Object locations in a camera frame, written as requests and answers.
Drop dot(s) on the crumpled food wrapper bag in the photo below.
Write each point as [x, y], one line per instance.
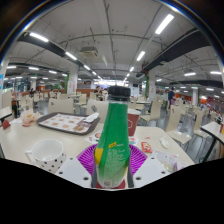
[29, 117]

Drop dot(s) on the ceiling air conditioner unit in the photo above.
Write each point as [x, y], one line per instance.
[88, 51]

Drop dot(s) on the beige chairs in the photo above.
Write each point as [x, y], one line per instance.
[61, 105]

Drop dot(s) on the ceiling lights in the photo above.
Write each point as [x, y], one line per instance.
[39, 37]

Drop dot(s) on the green drink bottle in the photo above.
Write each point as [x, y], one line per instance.
[112, 146]

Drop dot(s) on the white polka-dot mug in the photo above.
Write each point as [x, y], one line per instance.
[46, 153]

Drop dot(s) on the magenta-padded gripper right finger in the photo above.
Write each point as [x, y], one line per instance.
[150, 170]

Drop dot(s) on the white napkin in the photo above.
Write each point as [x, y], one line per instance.
[90, 117]

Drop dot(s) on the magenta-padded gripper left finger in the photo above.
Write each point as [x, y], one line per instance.
[75, 171]

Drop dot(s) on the crumpled white tissue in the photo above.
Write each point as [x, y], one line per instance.
[164, 142]

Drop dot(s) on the red paper cup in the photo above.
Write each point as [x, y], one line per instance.
[134, 123]

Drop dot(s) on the small red sauce packet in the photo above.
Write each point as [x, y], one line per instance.
[146, 147]

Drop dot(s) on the dark food tray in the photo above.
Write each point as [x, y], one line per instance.
[60, 121]

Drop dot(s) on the clear plastic bag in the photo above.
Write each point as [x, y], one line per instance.
[165, 160]

